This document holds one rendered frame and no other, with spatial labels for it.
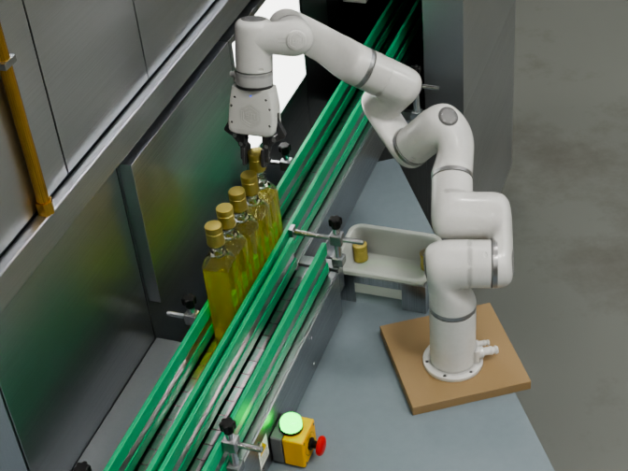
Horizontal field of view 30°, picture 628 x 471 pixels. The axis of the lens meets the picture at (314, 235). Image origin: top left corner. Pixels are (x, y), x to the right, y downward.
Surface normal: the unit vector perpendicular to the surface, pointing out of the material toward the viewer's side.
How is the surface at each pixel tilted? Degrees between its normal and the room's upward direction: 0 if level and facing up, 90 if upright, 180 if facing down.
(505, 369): 1
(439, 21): 90
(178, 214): 90
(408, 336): 1
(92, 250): 90
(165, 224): 90
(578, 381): 0
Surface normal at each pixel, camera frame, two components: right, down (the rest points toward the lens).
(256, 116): -0.29, 0.39
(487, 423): -0.08, -0.78
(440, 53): -0.33, 0.61
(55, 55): 0.94, 0.15
